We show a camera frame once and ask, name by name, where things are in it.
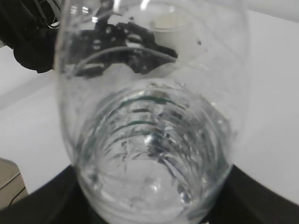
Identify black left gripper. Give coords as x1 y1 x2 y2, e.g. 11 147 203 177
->
77 22 178 75

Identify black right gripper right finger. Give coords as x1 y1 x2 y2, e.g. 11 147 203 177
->
205 166 299 224

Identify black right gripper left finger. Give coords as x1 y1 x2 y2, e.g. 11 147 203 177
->
0 166 100 224

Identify clear water bottle green label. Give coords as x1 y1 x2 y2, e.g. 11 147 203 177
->
54 0 249 224

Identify white paper cup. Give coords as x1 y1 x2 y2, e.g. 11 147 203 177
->
150 12 193 49

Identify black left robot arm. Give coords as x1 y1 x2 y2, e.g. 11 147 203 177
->
0 0 178 74

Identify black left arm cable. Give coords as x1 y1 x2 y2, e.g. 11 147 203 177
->
74 45 176 73

